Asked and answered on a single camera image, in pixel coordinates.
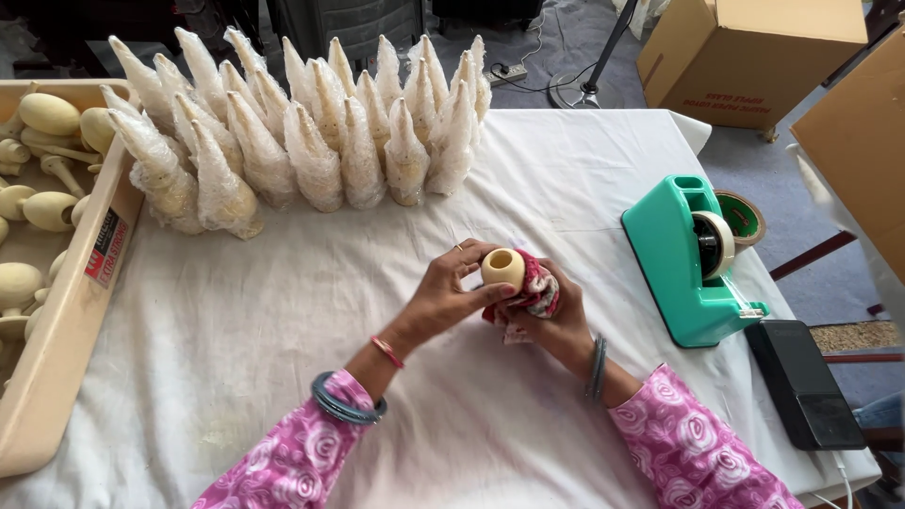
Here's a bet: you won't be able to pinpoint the tilted cardboard box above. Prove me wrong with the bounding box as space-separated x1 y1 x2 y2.
790 25 905 284

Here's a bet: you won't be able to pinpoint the clear tape roll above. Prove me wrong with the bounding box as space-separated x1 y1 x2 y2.
691 211 736 281

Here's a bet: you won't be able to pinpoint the black power bank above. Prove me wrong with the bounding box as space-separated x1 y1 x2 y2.
744 320 868 452

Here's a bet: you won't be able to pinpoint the white charging cable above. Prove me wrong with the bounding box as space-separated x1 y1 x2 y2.
813 449 856 509

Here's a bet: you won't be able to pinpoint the brown tape roll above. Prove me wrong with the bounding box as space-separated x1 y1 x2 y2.
714 189 766 247

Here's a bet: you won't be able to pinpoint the red and white cloth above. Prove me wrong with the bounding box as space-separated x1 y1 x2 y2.
482 247 561 346

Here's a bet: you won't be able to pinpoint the white tablecloth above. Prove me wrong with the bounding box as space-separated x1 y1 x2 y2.
0 108 883 509

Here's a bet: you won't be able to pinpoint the large cardboard box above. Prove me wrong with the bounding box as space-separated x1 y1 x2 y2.
636 0 869 131

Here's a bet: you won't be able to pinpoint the pile of cream wooden parts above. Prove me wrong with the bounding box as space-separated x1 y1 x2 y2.
0 81 117 397

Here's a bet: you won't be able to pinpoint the teal tape dispenser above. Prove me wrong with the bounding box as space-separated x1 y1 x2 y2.
621 174 770 349

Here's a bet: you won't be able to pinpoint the fan stand with grey base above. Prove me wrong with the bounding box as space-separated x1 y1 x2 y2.
548 0 637 110

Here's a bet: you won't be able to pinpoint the cream wooden hollow piece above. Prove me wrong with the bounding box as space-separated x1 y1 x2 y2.
481 247 527 293

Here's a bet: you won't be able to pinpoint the person's right hand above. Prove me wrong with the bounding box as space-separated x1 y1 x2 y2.
505 258 598 369

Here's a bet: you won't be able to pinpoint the black power cable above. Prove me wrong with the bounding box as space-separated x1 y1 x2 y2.
493 62 602 95

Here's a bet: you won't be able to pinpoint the group of bubble-wrapped cones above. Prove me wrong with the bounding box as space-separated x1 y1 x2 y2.
99 27 493 240

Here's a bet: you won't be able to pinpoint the dark furniture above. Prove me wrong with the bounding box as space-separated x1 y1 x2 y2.
0 0 263 79

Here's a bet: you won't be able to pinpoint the white power strip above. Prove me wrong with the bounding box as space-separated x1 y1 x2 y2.
484 62 530 87

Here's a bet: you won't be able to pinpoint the beige plastic tray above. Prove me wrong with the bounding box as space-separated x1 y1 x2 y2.
0 79 146 479

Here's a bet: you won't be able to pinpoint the grey bangles on right wrist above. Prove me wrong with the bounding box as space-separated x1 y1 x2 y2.
584 334 609 405

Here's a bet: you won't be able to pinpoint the brown woven mat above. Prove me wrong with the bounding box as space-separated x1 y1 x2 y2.
809 320 902 353

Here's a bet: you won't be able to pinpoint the red bangle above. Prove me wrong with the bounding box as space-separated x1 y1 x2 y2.
370 335 406 370

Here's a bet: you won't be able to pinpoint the brown wooden chair frame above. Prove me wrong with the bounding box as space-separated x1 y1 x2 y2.
769 230 905 365

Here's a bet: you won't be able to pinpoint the person's left hand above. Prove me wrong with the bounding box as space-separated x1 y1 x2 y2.
399 239 518 351

